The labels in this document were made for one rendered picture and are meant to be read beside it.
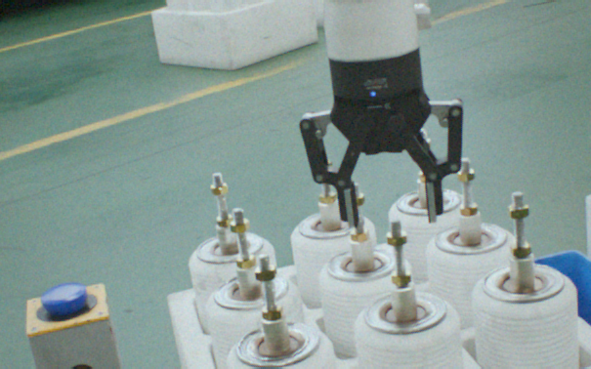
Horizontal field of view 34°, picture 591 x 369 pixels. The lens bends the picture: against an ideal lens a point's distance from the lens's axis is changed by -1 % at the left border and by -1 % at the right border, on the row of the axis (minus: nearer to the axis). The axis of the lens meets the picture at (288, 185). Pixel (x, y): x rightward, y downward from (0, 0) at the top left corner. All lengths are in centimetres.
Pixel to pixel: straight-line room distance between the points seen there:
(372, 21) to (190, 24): 243
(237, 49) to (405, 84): 231
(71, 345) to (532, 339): 40
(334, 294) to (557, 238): 72
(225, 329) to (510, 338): 27
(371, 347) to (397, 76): 24
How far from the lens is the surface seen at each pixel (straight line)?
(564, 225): 166
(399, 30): 76
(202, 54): 315
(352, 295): 95
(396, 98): 79
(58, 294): 85
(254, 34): 310
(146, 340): 146
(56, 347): 84
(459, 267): 98
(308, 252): 106
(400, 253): 85
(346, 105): 80
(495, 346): 91
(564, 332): 91
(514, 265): 90
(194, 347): 103
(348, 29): 76
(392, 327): 86
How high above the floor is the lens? 67
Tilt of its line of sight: 20 degrees down
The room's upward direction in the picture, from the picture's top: 9 degrees counter-clockwise
